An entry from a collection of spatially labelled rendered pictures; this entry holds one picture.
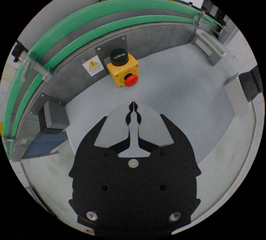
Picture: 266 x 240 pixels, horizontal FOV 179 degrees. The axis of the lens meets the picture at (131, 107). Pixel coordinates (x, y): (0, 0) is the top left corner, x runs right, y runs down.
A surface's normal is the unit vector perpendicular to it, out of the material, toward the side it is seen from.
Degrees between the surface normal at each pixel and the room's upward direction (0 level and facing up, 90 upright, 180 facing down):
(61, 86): 90
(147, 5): 90
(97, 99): 0
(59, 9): 89
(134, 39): 90
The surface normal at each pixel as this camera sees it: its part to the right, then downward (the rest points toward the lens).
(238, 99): -0.90, 0.44
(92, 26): 0.52, 0.82
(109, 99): -0.05, -0.22
